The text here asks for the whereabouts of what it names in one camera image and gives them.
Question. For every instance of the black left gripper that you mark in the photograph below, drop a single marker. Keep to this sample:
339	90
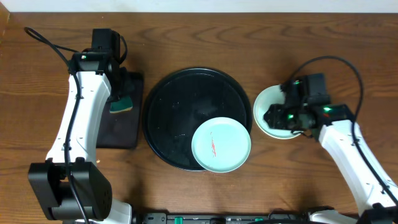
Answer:
123	86

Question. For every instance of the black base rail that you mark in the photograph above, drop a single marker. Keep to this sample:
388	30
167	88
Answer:
163	218

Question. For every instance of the black rectangular tray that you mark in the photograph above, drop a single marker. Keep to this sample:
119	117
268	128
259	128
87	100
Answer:
121	130

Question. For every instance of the green yellow sponge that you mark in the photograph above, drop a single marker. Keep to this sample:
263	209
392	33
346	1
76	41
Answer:
123	104

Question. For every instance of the black round tray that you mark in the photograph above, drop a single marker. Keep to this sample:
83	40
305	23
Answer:
181	102

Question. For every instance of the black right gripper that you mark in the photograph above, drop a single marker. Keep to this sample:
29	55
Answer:
274	112

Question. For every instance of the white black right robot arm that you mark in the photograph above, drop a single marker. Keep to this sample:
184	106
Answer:
337	140

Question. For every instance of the light green plate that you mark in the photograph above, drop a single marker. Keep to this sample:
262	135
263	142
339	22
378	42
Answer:
269	96
221	145

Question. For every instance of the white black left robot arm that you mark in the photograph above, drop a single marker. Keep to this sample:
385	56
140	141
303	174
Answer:
68	184

